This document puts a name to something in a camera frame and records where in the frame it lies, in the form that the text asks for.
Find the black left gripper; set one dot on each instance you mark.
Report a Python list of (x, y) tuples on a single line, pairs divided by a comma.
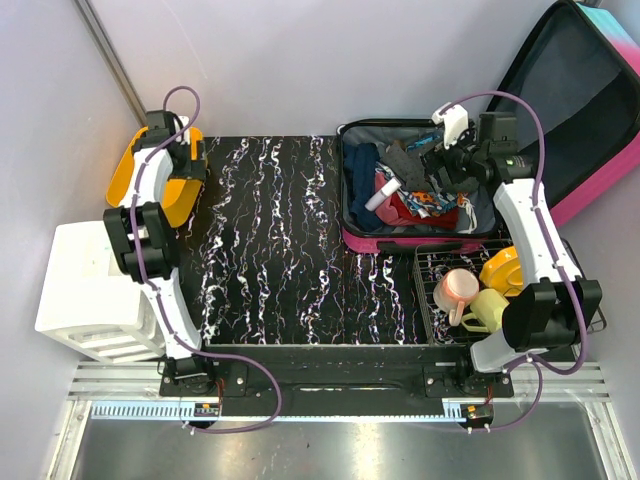
[(194, 170)]

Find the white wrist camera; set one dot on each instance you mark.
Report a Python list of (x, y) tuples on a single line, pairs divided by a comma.
[(454, 119), (183, 124)]

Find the yellow-green plastic cup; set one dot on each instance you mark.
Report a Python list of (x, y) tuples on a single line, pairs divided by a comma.
[(486, 312)]

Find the navy blue garment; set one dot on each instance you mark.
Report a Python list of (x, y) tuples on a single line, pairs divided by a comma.
[(360, 168)]

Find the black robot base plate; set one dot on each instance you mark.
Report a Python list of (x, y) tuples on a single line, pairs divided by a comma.
[(415, 370)]

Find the white compartment organizer box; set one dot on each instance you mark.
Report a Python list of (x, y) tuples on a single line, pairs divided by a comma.
[(88, 305)]

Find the black marble pattern mat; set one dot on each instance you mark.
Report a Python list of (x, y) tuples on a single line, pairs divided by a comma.
[(263, 260)]

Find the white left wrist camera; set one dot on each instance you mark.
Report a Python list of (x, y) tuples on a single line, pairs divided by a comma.
[(183, 124)]

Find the red garment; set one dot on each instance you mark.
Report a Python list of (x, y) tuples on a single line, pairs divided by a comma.
[(395, 212)]

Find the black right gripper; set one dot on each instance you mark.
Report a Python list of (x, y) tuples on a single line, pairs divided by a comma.
[(435, 159)]

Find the black wire dish rack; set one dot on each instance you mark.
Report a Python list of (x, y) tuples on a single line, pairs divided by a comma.
[(431, 263)]

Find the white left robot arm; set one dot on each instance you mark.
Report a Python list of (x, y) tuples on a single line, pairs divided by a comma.
[(151, 193)]

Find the colourful patterned cloth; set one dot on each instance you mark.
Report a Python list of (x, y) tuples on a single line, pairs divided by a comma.
[(423, 194)]

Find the teal and pink kids suitcase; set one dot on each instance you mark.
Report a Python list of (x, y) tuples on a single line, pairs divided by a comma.
[(579, 70)]

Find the white cylindrical tube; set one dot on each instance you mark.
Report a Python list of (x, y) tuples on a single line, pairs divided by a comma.
[(389, 188)]

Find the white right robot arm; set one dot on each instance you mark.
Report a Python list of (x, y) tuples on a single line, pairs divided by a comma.
[(557, 303)]

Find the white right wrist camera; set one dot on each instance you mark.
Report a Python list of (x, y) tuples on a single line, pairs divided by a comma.
[(454, 119)]

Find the orange plastic basket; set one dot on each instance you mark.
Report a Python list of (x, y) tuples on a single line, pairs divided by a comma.
[(180, 196)]

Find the pink plastic cup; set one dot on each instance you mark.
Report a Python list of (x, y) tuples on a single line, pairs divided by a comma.
[(454, 292)]

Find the grey polka dot cloth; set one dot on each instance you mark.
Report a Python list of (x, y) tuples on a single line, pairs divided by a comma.
[(395, 158)]

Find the aluminium slotted rail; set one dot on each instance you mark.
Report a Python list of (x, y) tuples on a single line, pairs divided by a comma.
[(132, 392)]

